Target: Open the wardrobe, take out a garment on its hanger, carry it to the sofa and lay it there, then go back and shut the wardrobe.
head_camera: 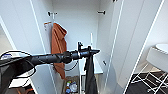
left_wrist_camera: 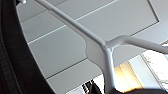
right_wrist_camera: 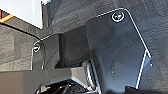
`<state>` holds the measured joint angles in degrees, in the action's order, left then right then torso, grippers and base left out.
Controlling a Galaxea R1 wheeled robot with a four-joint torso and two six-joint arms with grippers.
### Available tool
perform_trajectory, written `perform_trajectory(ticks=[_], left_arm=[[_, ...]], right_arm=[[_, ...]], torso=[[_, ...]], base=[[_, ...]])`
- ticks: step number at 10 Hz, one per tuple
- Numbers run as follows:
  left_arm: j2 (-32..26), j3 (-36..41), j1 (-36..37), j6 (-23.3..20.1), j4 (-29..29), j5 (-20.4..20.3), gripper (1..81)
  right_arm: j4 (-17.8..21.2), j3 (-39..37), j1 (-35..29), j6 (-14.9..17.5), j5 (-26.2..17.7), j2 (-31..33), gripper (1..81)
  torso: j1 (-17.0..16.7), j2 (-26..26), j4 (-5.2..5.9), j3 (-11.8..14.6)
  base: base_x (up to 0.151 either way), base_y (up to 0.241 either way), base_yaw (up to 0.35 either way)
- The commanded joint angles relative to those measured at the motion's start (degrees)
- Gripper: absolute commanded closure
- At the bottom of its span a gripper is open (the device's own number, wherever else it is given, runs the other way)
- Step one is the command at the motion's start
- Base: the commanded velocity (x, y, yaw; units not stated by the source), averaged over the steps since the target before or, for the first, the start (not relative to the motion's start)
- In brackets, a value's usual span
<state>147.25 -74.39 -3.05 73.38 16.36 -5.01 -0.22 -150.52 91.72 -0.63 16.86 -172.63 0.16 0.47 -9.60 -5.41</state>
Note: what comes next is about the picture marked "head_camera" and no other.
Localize black garment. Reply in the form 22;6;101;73
82;54;100;94

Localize white wire frame chair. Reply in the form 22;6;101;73
131;45;168;94

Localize white wardrobe door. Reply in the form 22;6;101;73
108;0;168;94
0;0;56;94

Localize orange folding table frame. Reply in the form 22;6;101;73
24;87;36;94

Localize small black wall hook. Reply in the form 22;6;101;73
101;59;108;66

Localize woven wicker basket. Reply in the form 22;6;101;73
63;76;81;94

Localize orange hooded garment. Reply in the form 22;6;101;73
50;22;68;80

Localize round white table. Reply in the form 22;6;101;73
155;42;168;55

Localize bottle with yellow green cap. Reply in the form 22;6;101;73
66;80;73;88

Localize blue capped bottle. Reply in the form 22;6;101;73
65;88;72;94

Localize black wardrobe hook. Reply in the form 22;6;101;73
46;11;58;18
96;10;107;16

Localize white wardrobe cabinet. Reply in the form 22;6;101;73
29;0;117;94

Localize white plastic bottle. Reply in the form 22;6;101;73
70;83;79;93

